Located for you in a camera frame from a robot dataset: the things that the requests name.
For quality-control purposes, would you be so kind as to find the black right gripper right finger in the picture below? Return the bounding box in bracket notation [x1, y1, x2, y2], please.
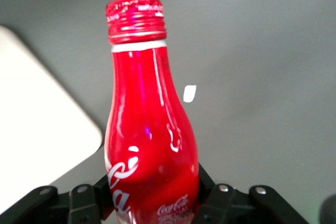
[193, 163, 310, 224]

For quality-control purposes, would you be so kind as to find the beige rectangular tray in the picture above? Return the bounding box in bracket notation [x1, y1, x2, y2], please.
[0, 24, 103, 190]

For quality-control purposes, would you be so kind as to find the red coke bottle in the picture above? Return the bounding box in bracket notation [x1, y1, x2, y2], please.
[103, 0, 201, 224]

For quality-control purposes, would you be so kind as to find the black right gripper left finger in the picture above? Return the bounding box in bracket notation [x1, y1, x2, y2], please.
[0, 173, 115, 224]

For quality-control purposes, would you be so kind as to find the small white tape piece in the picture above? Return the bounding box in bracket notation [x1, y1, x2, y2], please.
[183, 84, 197, 103]

